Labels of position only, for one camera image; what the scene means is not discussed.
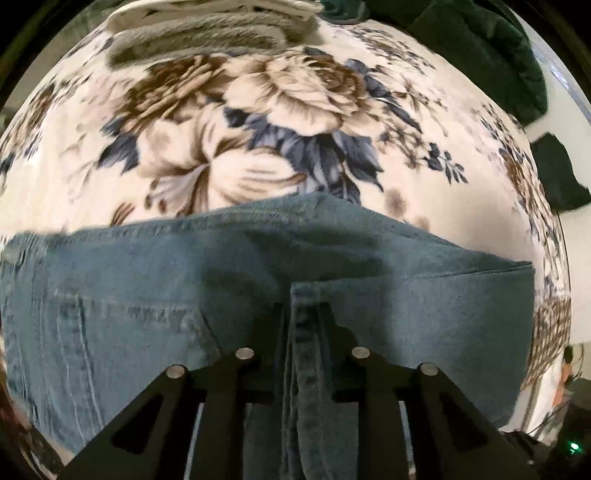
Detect small black garment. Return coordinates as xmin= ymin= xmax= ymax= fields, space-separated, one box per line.
xmin=530 ymin=133 xmax=591 ymax=213

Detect floral bed blanket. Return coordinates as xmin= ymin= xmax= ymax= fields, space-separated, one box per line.
xmin=0 ymin=18 xmax=574 ymax=434

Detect stack of folded pants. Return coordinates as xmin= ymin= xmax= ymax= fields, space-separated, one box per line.
xmin=104 ymin=1 xmax=324 ymax=67

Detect blue denim jeans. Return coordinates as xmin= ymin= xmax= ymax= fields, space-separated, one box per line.
xmin=1 ymin=194 xmax=534 ymax=479

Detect dark green fleece robe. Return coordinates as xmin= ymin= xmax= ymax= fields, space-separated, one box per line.
xmin=322 ymin=0 xmax=548 ymax=126

